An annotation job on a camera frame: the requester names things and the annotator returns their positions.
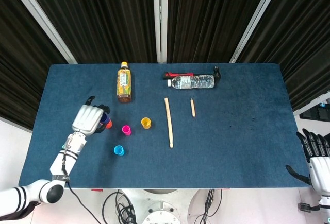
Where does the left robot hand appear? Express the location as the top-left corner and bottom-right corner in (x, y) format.
(72, 95), (111, 136)

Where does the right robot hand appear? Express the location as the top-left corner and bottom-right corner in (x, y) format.
(285, 128), (330, 196)

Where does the yellow plastic cup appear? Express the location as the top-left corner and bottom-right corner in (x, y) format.
(140, 117), (152, 130)

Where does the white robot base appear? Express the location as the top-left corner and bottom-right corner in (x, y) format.
(120, 188), (201, 224)

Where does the red and black hand tool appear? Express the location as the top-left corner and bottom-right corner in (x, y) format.
(162, 65), (222, 81)

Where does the tea bottle with yellow label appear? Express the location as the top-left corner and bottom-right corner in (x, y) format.
(116, 61), (133, 104)

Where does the black monitor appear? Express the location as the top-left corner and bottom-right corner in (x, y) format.
(299, 102), (330, 122)

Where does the wooden drumstick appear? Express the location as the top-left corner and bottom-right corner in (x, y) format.
(164, 97), (174, 149)

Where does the black pleated curtain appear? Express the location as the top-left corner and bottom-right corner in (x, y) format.
(0, 0), (69, 131)
(236, 0), (330, 111)
(167, 0), (273, 64)
(22, 0), (158, 64)

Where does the blue felt table mat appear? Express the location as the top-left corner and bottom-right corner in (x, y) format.
(18, 63), (310, 190)

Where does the clear plastic water bottle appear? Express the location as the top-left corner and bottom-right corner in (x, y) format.
(167, 74), (216, 90)

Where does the black fabric cover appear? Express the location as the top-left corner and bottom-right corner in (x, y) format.
(0, 201), (39, 222)

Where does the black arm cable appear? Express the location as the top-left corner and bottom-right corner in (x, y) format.
(61, 141), (103, 224)

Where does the black cable bundle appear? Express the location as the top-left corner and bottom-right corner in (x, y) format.
(192, 188), (223, 224)
(102, 189), (137, 224)

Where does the grey frame post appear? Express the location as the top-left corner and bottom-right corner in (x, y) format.
(4, 0), (78, 64)
(228, 0), (281, 64)
(152, 0), (169, 64)

